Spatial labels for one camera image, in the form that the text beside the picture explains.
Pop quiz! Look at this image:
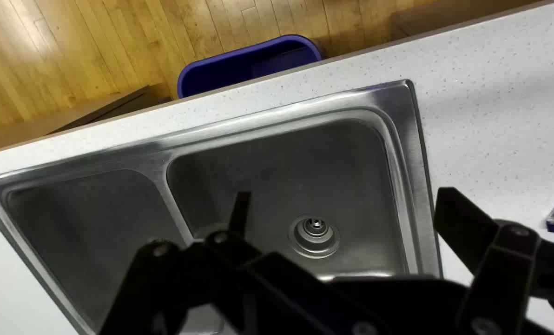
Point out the blue plastic bin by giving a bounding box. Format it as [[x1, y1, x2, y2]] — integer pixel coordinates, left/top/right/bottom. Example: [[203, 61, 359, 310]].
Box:
[[175, 33, 324, 100]]

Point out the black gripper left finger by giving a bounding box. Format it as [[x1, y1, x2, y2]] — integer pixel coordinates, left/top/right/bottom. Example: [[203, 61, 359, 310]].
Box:
[[99, 190, 378, 335]]

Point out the stainless steel double sink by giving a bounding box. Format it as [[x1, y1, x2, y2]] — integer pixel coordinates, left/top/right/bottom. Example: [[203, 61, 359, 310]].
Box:
[[0, 78, 445, 335]]

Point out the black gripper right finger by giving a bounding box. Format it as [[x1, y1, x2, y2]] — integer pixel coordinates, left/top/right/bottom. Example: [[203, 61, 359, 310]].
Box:
[[433, 184, 554, 335]]

